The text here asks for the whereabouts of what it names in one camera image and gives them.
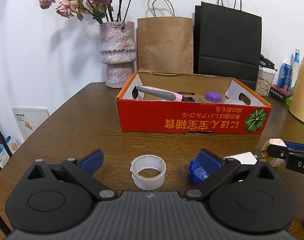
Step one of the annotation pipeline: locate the blue plastic bottle cap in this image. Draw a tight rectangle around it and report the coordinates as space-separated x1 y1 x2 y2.
188 157 209 185

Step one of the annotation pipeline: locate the cream cube plug adapter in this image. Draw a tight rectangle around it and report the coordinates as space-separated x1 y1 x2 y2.
261 139 287 167

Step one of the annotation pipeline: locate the translucent white plastic container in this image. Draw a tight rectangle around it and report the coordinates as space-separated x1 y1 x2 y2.
224 99 246 105

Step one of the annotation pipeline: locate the purple plastic bottle cap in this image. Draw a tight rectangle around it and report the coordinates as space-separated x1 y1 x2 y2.
205 92 222 103

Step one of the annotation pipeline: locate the pink grey pet brush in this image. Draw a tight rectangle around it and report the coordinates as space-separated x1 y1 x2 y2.
136 86 203 102

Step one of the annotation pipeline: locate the white power adapter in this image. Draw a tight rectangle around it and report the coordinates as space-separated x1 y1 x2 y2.
224 152 257 165

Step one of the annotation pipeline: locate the yellow thermos jug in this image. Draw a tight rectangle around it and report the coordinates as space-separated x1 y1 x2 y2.
288 35 304 126

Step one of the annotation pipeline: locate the white tape roll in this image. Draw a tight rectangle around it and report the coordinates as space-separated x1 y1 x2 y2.
130 154 167 191

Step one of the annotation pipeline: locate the clear seed storage container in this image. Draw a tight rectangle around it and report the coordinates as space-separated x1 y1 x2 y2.
255 55 278 97

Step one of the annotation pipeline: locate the white booklet on floor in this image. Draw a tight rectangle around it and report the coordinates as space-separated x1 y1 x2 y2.
12 107 50 140

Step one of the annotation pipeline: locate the red cardboard box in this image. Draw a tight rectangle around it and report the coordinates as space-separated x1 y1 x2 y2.
116 72 272 134

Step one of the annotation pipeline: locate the blue white package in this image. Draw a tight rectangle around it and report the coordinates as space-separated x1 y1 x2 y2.
0 135 20 171

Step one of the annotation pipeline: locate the clear glass bottle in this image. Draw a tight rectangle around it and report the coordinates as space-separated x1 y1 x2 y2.
290 49 300 94

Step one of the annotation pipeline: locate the black paper bag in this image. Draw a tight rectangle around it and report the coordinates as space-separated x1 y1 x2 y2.
193 0 262 89

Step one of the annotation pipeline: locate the purple ceramic vase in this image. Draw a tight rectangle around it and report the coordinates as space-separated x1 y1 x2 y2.
99 21 137 88

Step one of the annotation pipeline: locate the brown paper bag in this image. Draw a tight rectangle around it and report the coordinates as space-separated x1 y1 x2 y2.
137 0 194 74

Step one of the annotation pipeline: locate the dried rose bouquet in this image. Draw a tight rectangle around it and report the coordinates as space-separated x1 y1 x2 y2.
39 0 132 24

